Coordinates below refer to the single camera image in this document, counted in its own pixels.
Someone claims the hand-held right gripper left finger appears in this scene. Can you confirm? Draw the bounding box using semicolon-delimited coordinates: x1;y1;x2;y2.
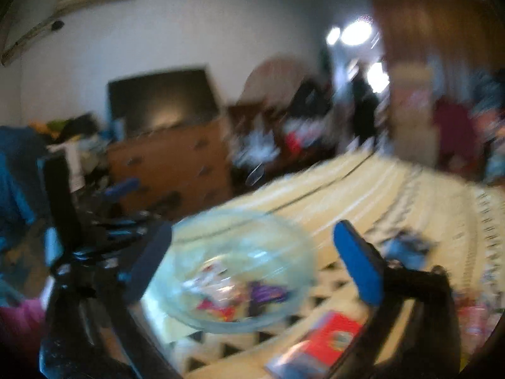
37;221;186;379

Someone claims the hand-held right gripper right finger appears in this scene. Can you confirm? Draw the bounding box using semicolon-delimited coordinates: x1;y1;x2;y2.
327;219;462;379

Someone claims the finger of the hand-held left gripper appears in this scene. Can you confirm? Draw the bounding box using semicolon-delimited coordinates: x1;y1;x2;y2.
91;211;158;241
100;177;140;200

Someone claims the clear glass bowl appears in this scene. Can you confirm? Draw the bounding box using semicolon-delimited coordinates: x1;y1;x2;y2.
144;209;316;334

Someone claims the blue cloth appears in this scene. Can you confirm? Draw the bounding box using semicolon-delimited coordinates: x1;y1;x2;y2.
0;126;48;245

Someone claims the wooden dresser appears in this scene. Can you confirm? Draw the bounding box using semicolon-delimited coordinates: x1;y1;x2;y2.
106;116;233;214

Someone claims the blue candy wrapper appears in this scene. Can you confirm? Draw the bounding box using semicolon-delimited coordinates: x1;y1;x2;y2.
383;229;432;269

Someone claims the dark clothes heap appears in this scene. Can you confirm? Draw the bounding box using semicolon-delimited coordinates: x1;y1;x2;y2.
32;112;111;154

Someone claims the small red snack wrapper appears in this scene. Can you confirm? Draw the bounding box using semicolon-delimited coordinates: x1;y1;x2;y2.
197;298;237;322

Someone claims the red blue flat pouch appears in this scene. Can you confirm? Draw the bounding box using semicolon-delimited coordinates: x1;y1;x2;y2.
266;310;364;379

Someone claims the purple snack wrapper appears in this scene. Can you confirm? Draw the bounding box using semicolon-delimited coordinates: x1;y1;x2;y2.
247;280;288;316

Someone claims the black television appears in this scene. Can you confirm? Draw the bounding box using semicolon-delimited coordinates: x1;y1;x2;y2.
107;67;222;137

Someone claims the pink cloth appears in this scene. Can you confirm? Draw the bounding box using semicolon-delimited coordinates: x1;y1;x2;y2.
0;298;48;348

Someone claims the cardboard box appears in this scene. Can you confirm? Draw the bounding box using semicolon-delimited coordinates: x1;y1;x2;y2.
389;63;438;164

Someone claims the air conditioner pipe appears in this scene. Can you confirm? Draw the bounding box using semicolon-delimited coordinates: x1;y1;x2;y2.
0;18;66;66

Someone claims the maroon garment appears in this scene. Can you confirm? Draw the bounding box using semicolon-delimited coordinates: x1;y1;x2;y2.
432;99;480;174

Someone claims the black coat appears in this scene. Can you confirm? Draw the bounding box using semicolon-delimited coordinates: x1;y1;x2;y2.
290;79;334;119

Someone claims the beige chair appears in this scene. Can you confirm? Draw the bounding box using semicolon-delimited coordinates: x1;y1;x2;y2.
239;58;312;105

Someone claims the pile of clothes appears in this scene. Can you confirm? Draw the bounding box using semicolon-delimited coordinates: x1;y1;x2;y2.
469;71;505;184

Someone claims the wooden wardrobe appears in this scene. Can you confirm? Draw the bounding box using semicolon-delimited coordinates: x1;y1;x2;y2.
373;0;505;83

